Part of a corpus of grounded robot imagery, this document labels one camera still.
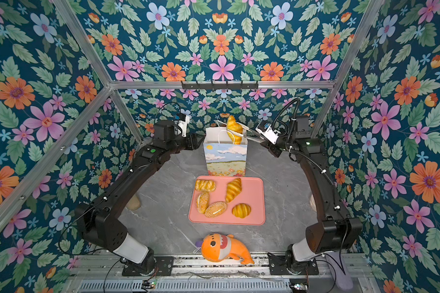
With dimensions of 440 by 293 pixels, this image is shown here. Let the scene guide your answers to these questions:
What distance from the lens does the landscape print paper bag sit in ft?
2.77

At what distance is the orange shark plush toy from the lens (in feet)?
2.31

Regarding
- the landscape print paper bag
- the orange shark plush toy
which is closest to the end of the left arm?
the landscape print paper bag

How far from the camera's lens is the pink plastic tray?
0.87 m
